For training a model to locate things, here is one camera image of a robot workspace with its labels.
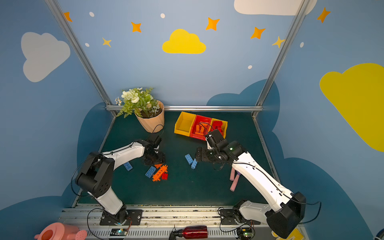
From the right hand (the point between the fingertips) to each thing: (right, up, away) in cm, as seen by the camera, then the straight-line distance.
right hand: (203, 154), depth 75 cm
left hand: (-24, -8, +17) cm, 30 cm away
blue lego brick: (-5, -9, +16) cm, 19 cm away
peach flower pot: (-32, +16, +26) cm, 44 cm away
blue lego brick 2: (-31, -13, +13) cm, 36 cm away
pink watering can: (-61, -29, -14) cm, 69 cm away
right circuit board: (+20, -38, -4) cm, 43 cm away
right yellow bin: (+18, +15, +32) cm, 40 cm away
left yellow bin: (-12, +17, +39) cm, 44 cm away
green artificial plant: (-38, +30, +15) cm, 51 cm away
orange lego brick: (-27, -10, +15) cm, 32 cm away
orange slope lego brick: (0, +13, +33) cm, 36 cm away
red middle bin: (-1, +21, +36) cm, 42 cm away
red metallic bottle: (-5, -33, -9) cm, 35 cm away
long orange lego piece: (-26, -15, +13) cm, 33 cm away
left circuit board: (-41, -36, -5) cm, 55 cm away
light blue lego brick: (-8, -6, +20) cm, 22 cm away
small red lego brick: (-22, -15, +11) cm, 28 cm away
